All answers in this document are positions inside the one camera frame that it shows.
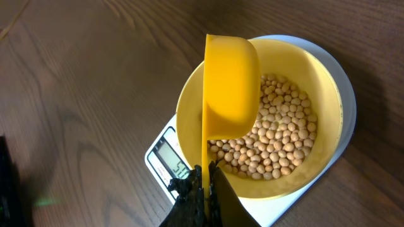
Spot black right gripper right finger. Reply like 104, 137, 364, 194
208, 161, 260, 227

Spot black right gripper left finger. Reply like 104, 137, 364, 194
160, 165, 205, 227

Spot pale yellow bowl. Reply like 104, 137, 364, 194
176, 38, 344, 200

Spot yellow plastic measuring scoop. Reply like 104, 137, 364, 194
201, 35, 261, 214

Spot soybeans in bowl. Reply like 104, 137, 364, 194
207, 74, 318, 180

